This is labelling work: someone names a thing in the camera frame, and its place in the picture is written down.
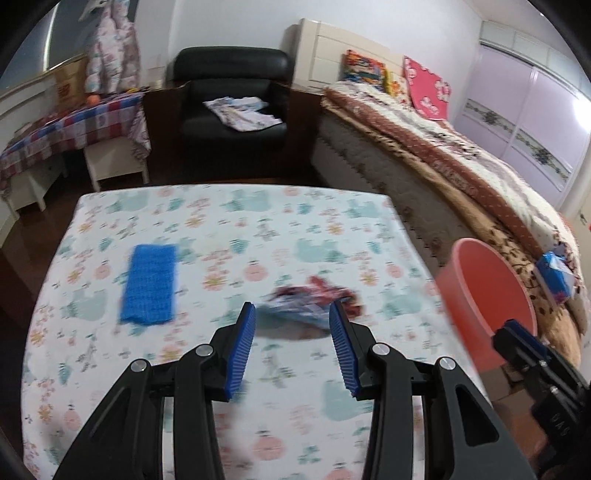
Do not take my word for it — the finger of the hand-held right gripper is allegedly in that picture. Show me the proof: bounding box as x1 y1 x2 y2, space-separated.
492 320 562 385

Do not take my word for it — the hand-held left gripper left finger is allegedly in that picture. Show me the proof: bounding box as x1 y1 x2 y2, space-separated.
53 302 257 480

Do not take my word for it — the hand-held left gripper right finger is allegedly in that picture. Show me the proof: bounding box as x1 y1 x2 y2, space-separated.
328 300 539 480

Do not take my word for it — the red and blue wrapper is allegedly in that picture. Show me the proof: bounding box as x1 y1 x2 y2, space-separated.
259 275 366 331

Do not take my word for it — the pink plastic bucket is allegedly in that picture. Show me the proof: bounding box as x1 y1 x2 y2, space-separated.
434 237 539 373

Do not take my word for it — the blue tissue pack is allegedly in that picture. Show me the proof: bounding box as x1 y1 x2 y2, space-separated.
536 252 577 304

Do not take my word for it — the blue folded cloth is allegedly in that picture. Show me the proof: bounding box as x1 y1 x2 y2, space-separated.
120 244 180 326

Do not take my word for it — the brown leaf pattern blanket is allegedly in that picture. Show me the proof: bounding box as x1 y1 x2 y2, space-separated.
321 88 585 366

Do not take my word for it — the floral tablecloth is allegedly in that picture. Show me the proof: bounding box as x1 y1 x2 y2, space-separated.
21 185 491 480

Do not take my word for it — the white quilted mattress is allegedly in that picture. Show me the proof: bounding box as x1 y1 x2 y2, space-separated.
310 99 445 274

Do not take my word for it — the dotted floral quilt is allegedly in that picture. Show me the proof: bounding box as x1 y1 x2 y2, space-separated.
332 83 579 260

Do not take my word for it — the dark wooden panel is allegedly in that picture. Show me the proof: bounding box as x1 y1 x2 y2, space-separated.
287 87 325 177
142 85 182 186

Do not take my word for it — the white stool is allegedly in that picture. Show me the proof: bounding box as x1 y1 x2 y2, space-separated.
84 137 150 193

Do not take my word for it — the white printed cloth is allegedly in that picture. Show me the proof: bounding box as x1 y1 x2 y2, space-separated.
203 96 284 133

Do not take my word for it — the lilac wardrobe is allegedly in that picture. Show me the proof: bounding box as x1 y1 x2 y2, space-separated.
452 18 591 219

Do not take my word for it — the white bench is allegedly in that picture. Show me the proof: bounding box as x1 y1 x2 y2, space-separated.
6 154 66 214

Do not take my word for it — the yellow floral pillow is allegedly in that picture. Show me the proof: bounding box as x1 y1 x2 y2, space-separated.
383 69 410 100

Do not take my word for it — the red floral pillow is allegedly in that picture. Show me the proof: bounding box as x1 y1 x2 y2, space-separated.
403 56 451 122

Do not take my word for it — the checkered tablecloth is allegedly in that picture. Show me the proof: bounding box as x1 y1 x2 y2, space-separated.
0 90 151 195

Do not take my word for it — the black leather armchair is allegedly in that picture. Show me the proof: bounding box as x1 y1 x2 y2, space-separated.
174 47 293 150

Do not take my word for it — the colourful patchwork pillow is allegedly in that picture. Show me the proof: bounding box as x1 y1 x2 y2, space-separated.
342 50 387 86

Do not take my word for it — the brown paper bag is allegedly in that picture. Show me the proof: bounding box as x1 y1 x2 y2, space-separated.
55 62 89 100

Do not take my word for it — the pink patterned puffer jacket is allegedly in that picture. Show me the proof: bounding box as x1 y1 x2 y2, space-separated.
83 0 140 93

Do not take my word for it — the white wooden bed frame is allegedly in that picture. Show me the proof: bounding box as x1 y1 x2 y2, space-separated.
295 18 408 94

